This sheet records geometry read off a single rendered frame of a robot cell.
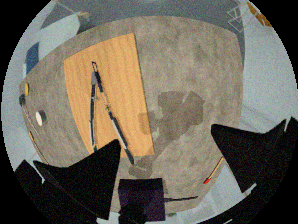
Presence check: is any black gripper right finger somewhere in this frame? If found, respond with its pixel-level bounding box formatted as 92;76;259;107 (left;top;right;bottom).
210;120;286;193

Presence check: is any white cylinder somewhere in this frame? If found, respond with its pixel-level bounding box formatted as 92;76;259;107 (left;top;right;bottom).
36;111;47;127

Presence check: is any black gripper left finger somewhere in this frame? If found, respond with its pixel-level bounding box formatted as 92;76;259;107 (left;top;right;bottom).
33;139;121;221

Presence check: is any dark grey spatula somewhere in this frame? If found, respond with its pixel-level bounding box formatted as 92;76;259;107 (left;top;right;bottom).
164;196;198;202

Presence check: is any light wooden board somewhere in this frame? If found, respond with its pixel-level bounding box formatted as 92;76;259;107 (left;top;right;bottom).
64;34;156;157

